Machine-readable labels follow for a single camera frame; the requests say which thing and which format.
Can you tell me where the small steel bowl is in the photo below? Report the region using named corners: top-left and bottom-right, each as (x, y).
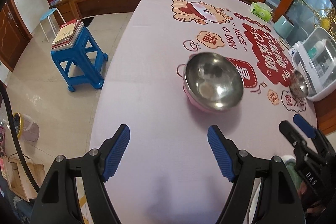
top-left (289, 70), bottom-right (309, 98)

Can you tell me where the pink steel bowl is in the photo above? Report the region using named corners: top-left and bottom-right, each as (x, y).
top-left (182, 52), bottom-right (244, 113)

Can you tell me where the green plate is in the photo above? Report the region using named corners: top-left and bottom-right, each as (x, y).
top-left (281, 155), bottom-right (302, 190)

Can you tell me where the person's right hand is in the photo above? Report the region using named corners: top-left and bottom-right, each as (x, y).
top-left (298, 182), bottom-right (325, 214)

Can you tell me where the pink printed tablecloth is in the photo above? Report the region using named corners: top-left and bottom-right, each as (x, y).
top-left (90, 0), bottom-right (317, 223)

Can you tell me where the blue plastic stool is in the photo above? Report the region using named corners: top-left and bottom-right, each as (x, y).
top-left (51, 27), bottom-right (108, 92)

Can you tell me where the yellow rimmed waste bin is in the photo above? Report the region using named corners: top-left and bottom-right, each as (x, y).
top-left (13, 112), bottom-right (39, 142)

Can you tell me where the white sterilizer cabinet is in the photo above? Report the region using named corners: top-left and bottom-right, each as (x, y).
top-left (292, 27), bottom-right (335, 102)

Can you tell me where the stack of books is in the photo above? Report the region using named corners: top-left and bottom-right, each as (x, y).
top-left (51, 19), bottom-right (84, 51)

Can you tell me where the teal round container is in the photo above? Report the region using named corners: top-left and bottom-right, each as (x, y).
top-left (273, 15), bottom-right (294, 39)

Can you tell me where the wooden tv console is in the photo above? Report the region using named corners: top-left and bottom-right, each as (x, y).
top-left (54, 0), bottom-right (141, 24)

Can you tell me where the green tissue pack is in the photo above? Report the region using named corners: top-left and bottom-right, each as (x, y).
top-left (250, 2), bottom-right (273, 22)

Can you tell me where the black cable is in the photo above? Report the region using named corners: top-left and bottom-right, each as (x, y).
top-left (0, 80), bottom-right (40, 193)

